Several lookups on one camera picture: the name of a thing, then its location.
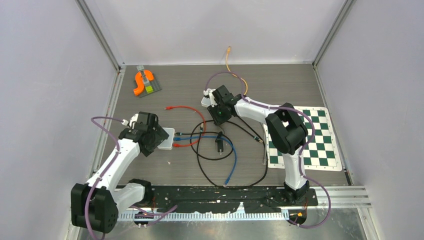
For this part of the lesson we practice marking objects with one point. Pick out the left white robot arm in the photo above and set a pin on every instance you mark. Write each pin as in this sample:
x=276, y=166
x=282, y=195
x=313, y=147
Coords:
x=96, y=204

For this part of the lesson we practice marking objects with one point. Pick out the white network switch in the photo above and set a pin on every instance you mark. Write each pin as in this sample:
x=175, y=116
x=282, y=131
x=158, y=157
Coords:
x=168, y=143
x=205, y=102

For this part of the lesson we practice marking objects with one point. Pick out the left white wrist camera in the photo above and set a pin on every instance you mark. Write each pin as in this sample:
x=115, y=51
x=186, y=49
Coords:
x=131, y=122

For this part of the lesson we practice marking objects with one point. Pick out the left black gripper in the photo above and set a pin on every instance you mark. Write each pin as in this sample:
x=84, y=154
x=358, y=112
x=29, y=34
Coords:
x=160, y=135

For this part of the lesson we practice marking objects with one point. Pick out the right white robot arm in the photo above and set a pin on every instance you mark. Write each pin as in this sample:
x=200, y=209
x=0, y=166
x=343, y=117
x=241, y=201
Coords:
x=285, y=127

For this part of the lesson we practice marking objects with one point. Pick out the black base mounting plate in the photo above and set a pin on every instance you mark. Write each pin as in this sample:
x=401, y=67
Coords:
x=211, y=199

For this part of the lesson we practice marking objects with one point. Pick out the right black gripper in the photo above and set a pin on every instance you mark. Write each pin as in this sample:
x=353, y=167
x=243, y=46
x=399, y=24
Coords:
x=217, y=120

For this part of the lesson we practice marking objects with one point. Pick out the lime green lego brick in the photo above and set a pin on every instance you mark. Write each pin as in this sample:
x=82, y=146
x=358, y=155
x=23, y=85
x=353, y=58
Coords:
x=149, y=89

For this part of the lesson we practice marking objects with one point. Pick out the grey lego baseplate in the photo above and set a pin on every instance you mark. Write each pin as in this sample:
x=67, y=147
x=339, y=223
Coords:
x=155, y=83

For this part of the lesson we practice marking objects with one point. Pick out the black power adapter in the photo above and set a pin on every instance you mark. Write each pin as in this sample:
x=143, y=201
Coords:
x=219, y=141

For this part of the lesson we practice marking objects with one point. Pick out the orange S-shaped block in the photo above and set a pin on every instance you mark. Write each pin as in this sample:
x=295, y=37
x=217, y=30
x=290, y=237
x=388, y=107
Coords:
x=142, y=78

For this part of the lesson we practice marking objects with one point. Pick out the green white chessboard mat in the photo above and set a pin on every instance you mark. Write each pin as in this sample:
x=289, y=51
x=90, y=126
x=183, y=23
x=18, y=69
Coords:
x=322, y=153

